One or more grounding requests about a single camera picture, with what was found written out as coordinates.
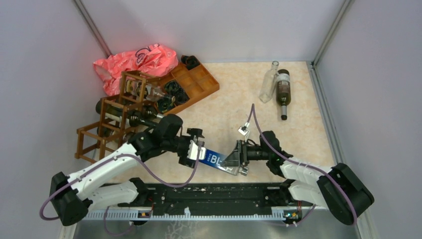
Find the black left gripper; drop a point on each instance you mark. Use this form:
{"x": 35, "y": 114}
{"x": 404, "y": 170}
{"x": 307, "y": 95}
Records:
{"x": 182, "y": 156}

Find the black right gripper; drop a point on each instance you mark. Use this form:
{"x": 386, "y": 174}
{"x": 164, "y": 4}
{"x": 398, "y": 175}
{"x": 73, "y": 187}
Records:
{"x": 234, "y": 158}

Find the blue liquid square bottle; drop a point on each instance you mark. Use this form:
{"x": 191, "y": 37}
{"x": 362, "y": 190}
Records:
{"x": 215, "y": 159}

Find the green wine bottle silver foil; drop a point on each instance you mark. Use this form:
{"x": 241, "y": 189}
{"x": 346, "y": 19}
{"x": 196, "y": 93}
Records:
{"x": 149, "y": 112}

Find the clear glass bottle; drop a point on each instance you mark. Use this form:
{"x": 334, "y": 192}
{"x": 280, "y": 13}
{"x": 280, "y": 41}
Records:
{"x": 268, "y": 84}

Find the green wine bottle black neck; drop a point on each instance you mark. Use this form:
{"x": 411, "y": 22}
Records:
{"x": 134, "y": 117}

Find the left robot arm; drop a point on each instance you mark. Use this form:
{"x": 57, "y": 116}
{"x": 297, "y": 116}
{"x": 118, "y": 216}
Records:
{"x": 73, "y": 196}

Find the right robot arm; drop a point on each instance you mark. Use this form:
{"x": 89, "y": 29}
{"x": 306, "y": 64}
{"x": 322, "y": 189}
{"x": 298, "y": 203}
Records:
{"x": 336, "y": 188}

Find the brown wooden wine rack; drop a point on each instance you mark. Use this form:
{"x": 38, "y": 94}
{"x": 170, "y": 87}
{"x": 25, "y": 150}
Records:
{"x": 113, "y": 124}

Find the dark wine bottle lying down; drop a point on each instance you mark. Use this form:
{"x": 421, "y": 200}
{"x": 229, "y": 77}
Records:
{"x": 283, "y": 91}

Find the rolled dark blue sock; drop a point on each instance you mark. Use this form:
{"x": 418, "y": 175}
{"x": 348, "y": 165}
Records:
{"x": 164, "y": 105}

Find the wooden compartment tray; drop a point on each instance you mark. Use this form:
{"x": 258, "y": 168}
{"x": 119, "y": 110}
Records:
{"x": 198, "y": 83}

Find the rolled black sock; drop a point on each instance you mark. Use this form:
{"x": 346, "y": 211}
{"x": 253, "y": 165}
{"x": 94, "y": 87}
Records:
{"x": 175, "y": 89}

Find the rolled dark sock far corner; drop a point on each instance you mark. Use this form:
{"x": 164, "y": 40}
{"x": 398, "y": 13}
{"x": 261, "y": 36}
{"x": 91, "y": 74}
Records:
{"x": 190, "y": 62}

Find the pink plastic bag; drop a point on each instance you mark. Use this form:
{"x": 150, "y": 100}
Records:
{"x": 156, "y": 60}

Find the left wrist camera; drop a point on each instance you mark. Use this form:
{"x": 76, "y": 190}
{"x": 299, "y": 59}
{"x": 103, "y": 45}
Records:
{"x": 196, "y": 151}

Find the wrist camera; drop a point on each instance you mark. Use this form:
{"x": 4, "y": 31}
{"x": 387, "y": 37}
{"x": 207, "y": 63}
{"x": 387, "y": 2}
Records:
{"x": 196, "y": 151}
{"x": 243, "y": 130}

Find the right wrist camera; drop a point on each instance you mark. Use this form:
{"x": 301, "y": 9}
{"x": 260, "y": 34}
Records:
{"x": 243, "y": 130}

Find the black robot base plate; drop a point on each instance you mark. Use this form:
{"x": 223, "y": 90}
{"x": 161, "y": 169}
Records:
{"x": 213, "y": 199}

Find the white cable duct strip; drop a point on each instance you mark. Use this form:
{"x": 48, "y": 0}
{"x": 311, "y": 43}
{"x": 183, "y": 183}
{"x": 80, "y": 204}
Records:
{"x": 134, "y": 215}

